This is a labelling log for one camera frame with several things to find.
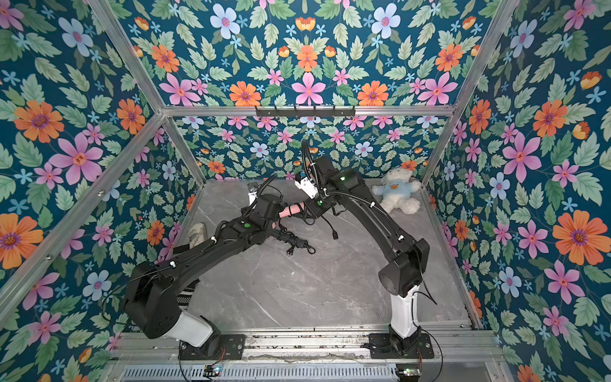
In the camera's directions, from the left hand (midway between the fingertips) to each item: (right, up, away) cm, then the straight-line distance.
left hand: (265, 205), depth 85 cm
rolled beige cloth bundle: (-32, -12, +12) cm, 36 cm away
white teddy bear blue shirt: (+54, +7, +20) cm, 58 cm away
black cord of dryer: (+16, -18, +10) cm, 26 cm away
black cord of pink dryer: (+25, -11, +1) cm, 28 cm away
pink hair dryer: (+11, -1, +1) cm, 11 cm away
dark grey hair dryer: (+8, -14, +9) cm, 18 cm away
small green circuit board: (-13, -51, -13) cm, 54 cm away
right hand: (+19, +1, -5) cm, 20 cm away
